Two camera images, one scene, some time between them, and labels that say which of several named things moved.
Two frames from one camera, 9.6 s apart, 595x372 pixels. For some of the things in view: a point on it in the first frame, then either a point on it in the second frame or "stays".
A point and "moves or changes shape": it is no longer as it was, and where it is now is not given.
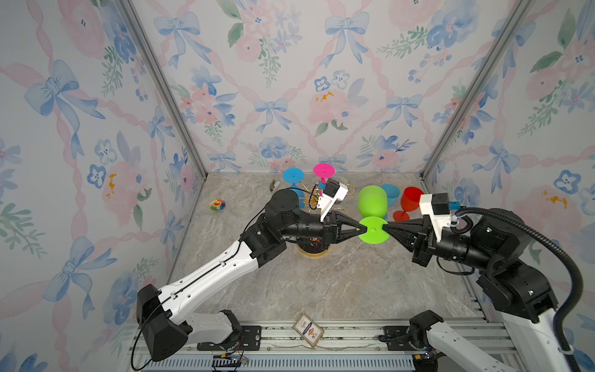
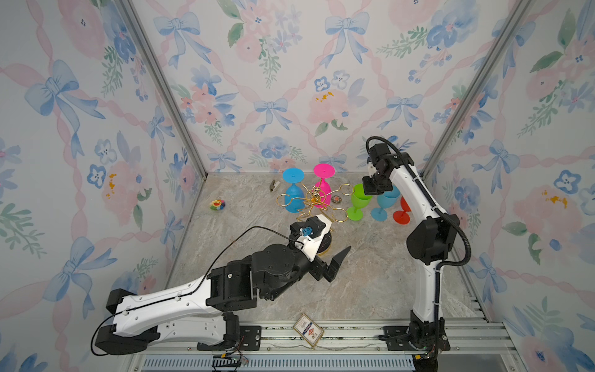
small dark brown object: [274, 185] stays
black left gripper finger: [349, 222] to [313, 222]
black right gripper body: [426, 244] to [375, 185]
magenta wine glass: [324, 170] stays
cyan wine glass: [294, 176] stays
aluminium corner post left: [166, 85] stays
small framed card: [308, 329] stays
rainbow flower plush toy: [218, 204] stays
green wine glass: [373, 205] moves or changes shape
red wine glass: [409, 201] stays
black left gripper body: [312, 229] to [317, 266]
